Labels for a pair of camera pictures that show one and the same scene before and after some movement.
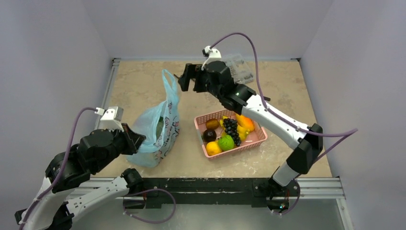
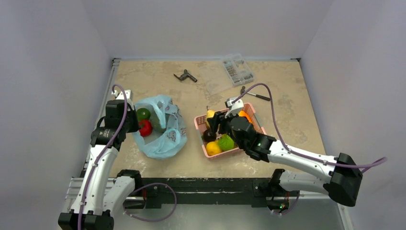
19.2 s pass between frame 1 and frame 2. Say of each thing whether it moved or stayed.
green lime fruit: stayed
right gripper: moved
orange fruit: stayed
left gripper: moved
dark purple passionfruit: stayed
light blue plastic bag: moved
